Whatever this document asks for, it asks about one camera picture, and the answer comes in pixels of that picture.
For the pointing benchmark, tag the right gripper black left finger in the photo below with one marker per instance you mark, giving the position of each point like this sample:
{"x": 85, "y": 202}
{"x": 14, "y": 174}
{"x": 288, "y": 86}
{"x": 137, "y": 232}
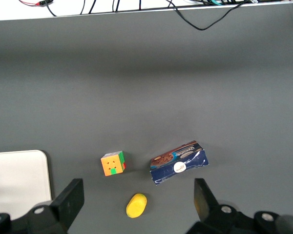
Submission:
{"x": 68, "y": 204}

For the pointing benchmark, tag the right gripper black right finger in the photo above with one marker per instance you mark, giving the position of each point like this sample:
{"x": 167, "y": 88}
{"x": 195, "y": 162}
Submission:
{"x": 205, "y": 202}

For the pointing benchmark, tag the blue cookie box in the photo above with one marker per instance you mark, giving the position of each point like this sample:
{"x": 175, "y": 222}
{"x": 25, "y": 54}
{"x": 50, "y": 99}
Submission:
{"x": 178, "y": 165}

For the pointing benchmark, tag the beige plastic tray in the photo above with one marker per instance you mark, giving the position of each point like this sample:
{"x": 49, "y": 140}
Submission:
{"x": 17, "y": 178}

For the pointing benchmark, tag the orange rubik's cube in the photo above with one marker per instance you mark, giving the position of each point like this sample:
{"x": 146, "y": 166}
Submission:
{"x": 111, "y": 165}

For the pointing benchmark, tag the yellow sponge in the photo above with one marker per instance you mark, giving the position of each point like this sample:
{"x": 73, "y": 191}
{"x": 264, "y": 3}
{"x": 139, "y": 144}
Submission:
{"x": 136, "y": 206}

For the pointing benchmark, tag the dark grey table mat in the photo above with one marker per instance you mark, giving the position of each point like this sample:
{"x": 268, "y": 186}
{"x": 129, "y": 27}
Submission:
{"x": 146, "y": 85}

